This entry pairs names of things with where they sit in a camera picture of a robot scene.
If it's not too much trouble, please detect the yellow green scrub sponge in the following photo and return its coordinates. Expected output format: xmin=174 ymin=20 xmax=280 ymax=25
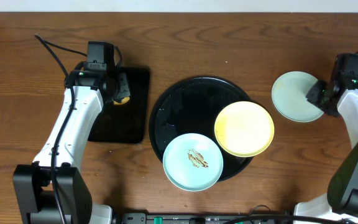
xmin=114 ymin=96 xmax=130 ymax=105

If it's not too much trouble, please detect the pale green plate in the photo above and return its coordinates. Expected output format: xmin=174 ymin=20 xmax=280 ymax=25
xmin=272 ymin=71 xmax=323 ymax=123

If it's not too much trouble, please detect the yellow plate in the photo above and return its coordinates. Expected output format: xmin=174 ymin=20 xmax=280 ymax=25
xmin=214 ymin=101 xmax=275 ymax=157

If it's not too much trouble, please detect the light blue plate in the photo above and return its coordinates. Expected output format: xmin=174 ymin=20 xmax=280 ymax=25
xmin=163 ymin=133 xmax=224 ymax=192

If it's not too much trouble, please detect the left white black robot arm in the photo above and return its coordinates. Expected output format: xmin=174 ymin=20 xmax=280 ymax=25
xmin=13 ymin=70 xmax=130 ymax=223

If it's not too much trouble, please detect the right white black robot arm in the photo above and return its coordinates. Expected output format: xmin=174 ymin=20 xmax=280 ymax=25
xmin=294 ymin=80 xmax=358 ymax=223

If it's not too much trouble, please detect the rectangular black tray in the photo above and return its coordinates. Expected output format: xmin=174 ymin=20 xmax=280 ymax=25
xmin=88 ymin=67 xmax=150 ymax=144

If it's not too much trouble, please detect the round black tray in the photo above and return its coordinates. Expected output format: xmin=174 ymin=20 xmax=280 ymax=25
xmin=149 ymin=75 xmax=256 ymax=182

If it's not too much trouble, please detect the left black cable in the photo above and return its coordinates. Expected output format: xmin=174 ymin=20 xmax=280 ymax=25
xmin=34 ymin=33 xmax=124 ymax=224

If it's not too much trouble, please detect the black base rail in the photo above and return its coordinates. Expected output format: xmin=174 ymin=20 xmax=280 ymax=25
xmin=121 ymin=204 xmax=354 ymax=224

